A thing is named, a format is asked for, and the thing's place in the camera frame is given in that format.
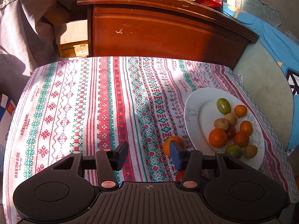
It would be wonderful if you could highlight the dark red tomato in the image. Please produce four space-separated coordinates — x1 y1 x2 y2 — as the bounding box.
175 170 185 183

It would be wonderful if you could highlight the large orange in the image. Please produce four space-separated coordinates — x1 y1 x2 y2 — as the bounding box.
208 128 228 148

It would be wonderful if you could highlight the green lime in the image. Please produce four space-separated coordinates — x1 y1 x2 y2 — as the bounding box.
216 98 232 115
225 144 243 159

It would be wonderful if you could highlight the red cherry tomato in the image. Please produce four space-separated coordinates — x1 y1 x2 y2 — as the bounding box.
226 125 236 140

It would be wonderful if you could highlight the small orange front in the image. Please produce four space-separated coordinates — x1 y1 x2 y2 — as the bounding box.
233 131 249 148

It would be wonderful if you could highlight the small orange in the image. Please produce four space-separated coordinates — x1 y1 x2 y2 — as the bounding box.
233 131 249 148
234 105 247 118
239 120 253 136

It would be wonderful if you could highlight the yellow-brown kiwi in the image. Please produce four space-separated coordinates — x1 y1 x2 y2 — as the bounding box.
243 145 258 159

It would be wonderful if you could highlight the white ceramic plate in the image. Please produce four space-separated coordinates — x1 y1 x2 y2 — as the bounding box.
184 88 265 169

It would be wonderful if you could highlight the patterned woven tablecloth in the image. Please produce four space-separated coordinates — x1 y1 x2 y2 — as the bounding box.
3 57 298 223

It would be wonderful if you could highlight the blue white carton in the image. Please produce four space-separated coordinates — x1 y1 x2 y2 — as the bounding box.
0 94 16 150

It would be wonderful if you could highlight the cardboard box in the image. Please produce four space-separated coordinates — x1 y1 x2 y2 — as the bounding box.
54 20 89 58

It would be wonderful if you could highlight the wooden cabinet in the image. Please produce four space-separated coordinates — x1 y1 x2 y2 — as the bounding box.
77 0 258 68

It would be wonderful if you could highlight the checked curtain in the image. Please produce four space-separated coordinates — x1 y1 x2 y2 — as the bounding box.
1 0 58 103

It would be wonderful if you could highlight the blue cushion cloth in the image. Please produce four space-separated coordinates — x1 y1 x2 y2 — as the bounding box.
223 0 298 155

